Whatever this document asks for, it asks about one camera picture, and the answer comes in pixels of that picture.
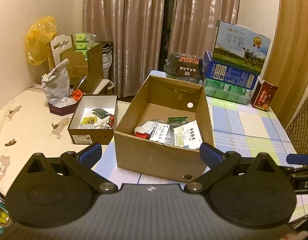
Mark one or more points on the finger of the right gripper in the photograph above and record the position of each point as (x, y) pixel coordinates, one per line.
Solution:
(297, 159)

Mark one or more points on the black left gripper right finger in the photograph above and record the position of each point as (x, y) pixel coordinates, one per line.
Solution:
(221, 165)

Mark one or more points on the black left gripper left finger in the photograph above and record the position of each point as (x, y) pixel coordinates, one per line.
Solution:
(81, 165)

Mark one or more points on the white medicine box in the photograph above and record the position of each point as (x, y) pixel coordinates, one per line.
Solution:
(188, 136)

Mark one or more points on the silver green foil pouch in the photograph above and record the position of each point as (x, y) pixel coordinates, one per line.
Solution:
(177, 121)

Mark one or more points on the long white ointment box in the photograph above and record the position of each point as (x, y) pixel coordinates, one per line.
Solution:
(162, 134)

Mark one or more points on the red candy packet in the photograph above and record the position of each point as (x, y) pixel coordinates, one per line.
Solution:
(142, 135)

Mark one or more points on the white plastic spoon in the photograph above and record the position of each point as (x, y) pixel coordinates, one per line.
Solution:
(147, 127)

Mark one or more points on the quilted olive chair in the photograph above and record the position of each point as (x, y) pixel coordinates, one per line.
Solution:
(297, 130)

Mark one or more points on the shoe box with items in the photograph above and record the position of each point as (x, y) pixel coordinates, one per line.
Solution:
(93, 120)

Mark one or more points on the red gift box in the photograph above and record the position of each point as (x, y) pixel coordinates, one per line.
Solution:
(263, 95)

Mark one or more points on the green drink pack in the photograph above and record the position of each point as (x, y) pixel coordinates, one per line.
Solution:
(232, 93)

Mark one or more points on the white snack bag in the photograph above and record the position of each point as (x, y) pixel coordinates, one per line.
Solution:
(56, 86)

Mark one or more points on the blue milk carton box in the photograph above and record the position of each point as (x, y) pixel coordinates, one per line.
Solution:
(227, 74)

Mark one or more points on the wooden door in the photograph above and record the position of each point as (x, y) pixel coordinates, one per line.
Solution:
(288, 63)

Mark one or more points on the black Hongli box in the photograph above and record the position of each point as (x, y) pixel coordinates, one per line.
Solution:
(184, 67)

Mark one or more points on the cow milk carton box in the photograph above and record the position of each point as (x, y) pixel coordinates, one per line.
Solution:
(240, 47)

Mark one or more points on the white wooden chair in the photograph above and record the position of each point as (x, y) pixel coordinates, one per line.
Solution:
(56, 47)

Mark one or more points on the green tissue packs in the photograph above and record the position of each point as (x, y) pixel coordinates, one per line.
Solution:
(83, 42)

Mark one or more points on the yellow plastic bag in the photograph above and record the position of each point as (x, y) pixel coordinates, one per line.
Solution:
(40, 33)

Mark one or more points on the beige curtain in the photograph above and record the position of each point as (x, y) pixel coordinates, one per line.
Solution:
(136, 29)

